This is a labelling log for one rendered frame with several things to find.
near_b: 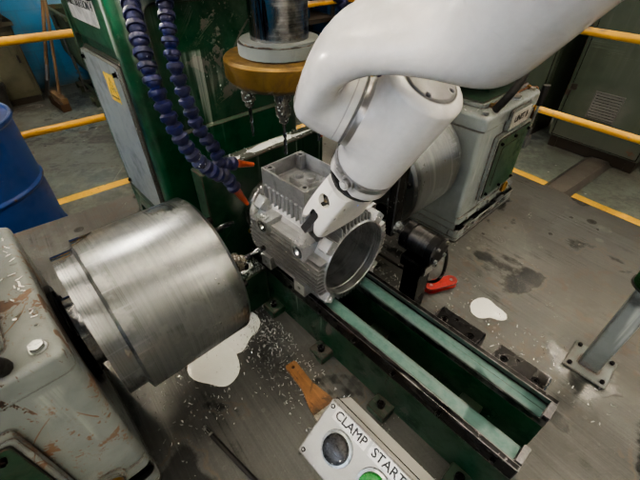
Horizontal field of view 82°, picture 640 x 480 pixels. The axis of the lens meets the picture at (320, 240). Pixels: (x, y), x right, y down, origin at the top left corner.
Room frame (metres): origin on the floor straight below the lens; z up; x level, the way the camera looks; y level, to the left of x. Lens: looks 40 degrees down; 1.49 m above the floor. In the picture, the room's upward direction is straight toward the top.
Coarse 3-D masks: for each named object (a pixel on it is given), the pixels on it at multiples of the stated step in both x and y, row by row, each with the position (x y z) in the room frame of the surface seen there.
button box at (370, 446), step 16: (336, 400) 0.20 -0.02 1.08; (352, 400) 0.21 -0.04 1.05; (320, 416) 0.19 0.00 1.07; (336, 416) 0.18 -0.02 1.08; (352, 416) 0.18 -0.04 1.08; (368, 416) 0.19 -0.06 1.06; (320, 432) 0.17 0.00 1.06; (352, 432) 0.17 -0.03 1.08; (368, 432) 0.16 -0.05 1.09; (384, 432) 0.18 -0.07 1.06; (304, 448) 0.16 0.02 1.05; (320, 448) 0.16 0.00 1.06; (352, 448) 0.15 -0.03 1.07; (368, 448) 0.15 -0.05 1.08; (384, 448) 0.15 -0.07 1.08; (400, 448) 0.16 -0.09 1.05; (320, 464) 0.15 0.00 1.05; (352, 464) 0.14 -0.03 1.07; (368, 464) 0.14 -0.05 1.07; (384, 464) 0.14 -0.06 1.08; (400, 464) 0.14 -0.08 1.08; (416, 464) 0.15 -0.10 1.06
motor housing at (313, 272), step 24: (288, 216) 0.55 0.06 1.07; (360, 216) 0.51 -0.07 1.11; (264, 240) 0.55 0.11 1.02; (288, 240) 0.50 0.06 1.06; (336, 240) 0.48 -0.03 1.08; (360, 240) 0.58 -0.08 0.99; (288, 264) 0.50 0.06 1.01; (312, 264) 0.46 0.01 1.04; (336, 264) 0.56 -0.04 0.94; (360, 264) 0.55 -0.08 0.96; (312, 288) 0.45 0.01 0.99; (336, 288) 0.49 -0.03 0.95
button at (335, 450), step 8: (336, 432) 0.17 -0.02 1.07; (328, 440) 0.16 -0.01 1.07; (336, 440) 0.16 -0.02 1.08; (344, 440) 0.16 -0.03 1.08; (328, 448) 0.16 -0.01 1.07; (336, 448) 0.15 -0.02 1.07; (344, 448) 0.15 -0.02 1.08; (328, 456) 0.15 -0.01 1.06; (336, 456) 0.15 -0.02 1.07; (344, 456) 0.15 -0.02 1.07; (336, 464) 0.14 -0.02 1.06
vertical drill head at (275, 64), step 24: (264, 0) 0.59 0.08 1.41; (288, 0) 0.60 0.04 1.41; (264, 24) 0.60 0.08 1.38; (288, 24) 0.60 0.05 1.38; (240, 48) 0.60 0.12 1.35; (264, 48) 0.58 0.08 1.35; (288, 48) 0.58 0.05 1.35; (240, 72) 0.56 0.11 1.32; (264, 72) 0.55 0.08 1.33; (288, 72) 0.55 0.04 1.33; (288, 96) 0.57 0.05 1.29; (288, 120) 0.57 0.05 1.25
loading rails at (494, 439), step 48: (288, 288) 0.54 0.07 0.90; (384, 288) 0.52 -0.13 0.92; (336, 336) 0.43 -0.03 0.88; (384, 336) 0.45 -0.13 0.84; (432, 336) 0.40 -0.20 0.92; (384, 384) 0.34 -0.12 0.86; (432, 384) 0.31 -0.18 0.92; (480, 384) 0.32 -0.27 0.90; (528, 384) 0.30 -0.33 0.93; (432, 432) 0.26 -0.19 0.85; (480, 432) 0.23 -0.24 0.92; (528, 432) 0.25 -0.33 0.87
